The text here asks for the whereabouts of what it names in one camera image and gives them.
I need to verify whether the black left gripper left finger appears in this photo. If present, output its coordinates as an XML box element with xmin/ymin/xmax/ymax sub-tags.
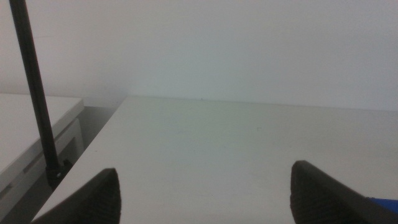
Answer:
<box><xmin>30</xmin><ymin>167</ymin><xmax>123</xmax><ymax>224</ymax></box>

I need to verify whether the blue rectangular mat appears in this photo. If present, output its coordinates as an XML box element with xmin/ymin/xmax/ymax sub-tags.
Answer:
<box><xmin>366</xmin><ymin>196</ymin><xmax>398</xmax><ymax>215</ymax></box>

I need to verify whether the black stand pole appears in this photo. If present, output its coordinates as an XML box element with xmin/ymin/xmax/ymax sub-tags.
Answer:
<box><xmin>8</xmin><ymin>0</ymin><xmax>60</xmax><ymax>171</ymax></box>

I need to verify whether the white side table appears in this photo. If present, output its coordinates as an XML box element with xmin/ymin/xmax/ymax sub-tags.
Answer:
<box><xmin>0</xmin><ymin>93</ymin><xmax>86</xmax><ymax>220</ymax></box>

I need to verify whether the black pole clamp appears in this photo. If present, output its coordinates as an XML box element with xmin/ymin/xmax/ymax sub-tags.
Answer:
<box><xmin>45</xmin><ymin>159</ymin><xmax>74</xmax><ymax>190</ymax></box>

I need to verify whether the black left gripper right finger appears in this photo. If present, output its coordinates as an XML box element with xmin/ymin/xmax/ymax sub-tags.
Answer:
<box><xmin>289</xmin><ymin>160</ymin><xmax>398</xmax><ymax>224</ymax></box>

